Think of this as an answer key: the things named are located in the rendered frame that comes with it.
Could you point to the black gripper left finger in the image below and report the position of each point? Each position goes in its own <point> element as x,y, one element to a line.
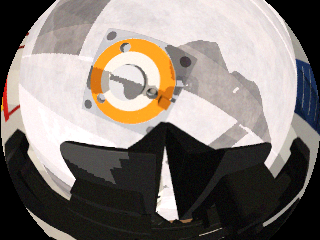
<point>137,168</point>

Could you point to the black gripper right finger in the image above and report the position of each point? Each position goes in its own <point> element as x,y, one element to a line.
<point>196,168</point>

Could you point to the orange round plate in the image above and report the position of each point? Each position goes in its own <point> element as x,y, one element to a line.
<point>158,72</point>

